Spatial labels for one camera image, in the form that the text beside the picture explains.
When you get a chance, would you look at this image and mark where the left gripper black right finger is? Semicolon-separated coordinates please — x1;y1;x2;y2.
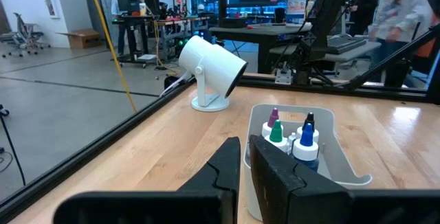
248;134;440;224

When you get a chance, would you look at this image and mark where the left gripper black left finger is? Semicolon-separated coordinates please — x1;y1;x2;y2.
53;136;241;224

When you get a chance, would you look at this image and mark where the large blue-capped colouring bottle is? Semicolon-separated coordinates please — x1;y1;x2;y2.
291;122;320;172

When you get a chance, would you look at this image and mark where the large green-capped colouring bottle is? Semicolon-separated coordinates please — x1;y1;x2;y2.
264;119;290;153

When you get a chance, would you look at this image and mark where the large black-capped colouring bottle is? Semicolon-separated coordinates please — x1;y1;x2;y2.
296;111;320;144

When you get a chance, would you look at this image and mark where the large purple-capped colouring bottle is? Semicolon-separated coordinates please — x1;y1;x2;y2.
261;107;285;139

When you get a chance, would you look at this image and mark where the gray keyboard shelf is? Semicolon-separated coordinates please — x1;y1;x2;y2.
269;40;383;64

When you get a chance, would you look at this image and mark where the black cylindrical bin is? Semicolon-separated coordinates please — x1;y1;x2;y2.
384;58;411;88

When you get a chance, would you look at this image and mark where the white cup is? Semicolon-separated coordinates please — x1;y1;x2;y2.
177;34;249;113

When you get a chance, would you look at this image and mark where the black keyboard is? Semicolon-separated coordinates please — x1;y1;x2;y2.
325;34;368;55

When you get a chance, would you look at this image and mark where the dark gray desk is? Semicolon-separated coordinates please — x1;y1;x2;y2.
208;23;313;75

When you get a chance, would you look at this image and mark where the cardboard box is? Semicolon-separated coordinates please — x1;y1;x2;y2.
56;27;103;50

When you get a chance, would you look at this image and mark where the cluttered workbench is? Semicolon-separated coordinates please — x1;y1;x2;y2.
153;15;211;63

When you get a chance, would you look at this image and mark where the white wipes canister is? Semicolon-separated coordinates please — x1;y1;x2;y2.
286;0;309;25

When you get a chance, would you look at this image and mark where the person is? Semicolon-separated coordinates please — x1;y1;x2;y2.
368;0;436;82
347;0;380;38

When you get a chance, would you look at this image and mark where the gray office chair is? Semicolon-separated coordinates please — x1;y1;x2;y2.
1;12;46;59

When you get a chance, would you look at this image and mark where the white plastic handled bin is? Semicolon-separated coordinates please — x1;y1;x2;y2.
243;103;373;222

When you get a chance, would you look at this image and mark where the black aluminium table frame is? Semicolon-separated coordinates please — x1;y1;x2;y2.
0;23;440;215

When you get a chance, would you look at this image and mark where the white projector cable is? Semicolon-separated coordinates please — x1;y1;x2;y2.
158;70;192;98

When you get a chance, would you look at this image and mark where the silver base bracket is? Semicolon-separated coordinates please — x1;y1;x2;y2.
274;68;294;86

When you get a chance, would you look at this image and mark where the thin black floor cable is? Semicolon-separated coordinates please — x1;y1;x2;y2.
0;104;28;188

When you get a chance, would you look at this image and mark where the yellow hanging cable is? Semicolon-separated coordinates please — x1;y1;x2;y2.
84;0;138;113

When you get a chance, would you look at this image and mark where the framed wall picture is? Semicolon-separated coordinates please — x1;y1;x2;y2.
43;0;60;20

